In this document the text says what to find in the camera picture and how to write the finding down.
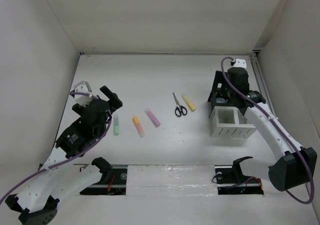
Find yellow highlighter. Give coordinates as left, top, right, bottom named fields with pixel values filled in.
left=181, top=94, right=196, bottom=112

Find orange highlighter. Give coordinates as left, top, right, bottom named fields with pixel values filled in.
left=132, top=116, right=145, bottom=138

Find paper clip jar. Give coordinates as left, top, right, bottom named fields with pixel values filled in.
left=215, top=97, right=227, bottom=106

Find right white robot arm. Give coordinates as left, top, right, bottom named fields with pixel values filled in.
left=208, top=67, right=318, bottom=192

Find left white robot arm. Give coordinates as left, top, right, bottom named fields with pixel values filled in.
left=0, top=81, right=123, bottom=225

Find black organizer box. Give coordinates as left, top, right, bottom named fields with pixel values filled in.
left=207, top=70, right=241, bottom=110

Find green highlighter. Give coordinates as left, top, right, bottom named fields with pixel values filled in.
left=113, top=114, right=120, bottom=136

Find white organizer box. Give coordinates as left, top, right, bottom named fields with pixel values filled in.
left=209, top=106, right=257, bottom=140

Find purple highlighter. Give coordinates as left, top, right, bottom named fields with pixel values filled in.
left=144, top=108, right=161, bottom=128

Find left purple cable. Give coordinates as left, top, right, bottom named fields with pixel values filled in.
left=0, top=89, right=112, bottom=206

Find purple cable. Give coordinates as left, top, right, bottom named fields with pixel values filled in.
left=0, top=89, right=112, bottom=206
left=220, top=56, right=315, bottom=205

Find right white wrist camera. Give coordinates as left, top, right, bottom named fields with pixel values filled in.
left=230, top=58, right=247, bottom=69

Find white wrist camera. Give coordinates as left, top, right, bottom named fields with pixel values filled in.
left=230, top=58, right=247, bottom=69
left=70, top=80, right=92, bottom=107

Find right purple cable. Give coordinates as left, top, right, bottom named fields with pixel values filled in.
left=220, top=56, right=315, bottom=205

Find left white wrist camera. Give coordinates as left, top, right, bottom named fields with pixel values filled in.
left=70, top=80, right=92, bottom=107

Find black handled scissors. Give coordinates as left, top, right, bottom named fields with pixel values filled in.
left=172, top=92, right=188, bottom=118

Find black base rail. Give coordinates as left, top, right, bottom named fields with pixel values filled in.
left=80, top=165, right=264, bottom=197

